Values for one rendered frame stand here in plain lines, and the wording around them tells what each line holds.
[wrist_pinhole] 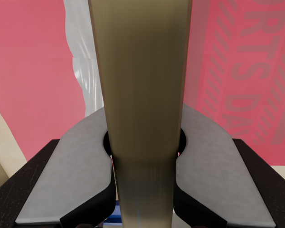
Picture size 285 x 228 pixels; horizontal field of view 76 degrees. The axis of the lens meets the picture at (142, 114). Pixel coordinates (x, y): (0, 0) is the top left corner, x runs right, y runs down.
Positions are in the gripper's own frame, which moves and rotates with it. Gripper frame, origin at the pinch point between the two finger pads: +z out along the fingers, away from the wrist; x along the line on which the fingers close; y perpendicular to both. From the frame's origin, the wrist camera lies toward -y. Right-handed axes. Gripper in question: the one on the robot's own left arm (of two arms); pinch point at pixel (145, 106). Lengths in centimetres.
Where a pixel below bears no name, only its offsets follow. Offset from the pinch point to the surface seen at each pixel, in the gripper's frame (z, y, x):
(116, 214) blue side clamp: 9.2, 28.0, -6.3
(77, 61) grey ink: 13.5, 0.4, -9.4
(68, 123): 13.7, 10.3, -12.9
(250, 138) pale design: 13.7, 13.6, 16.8
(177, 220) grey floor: 110, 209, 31
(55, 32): 13.7, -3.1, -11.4
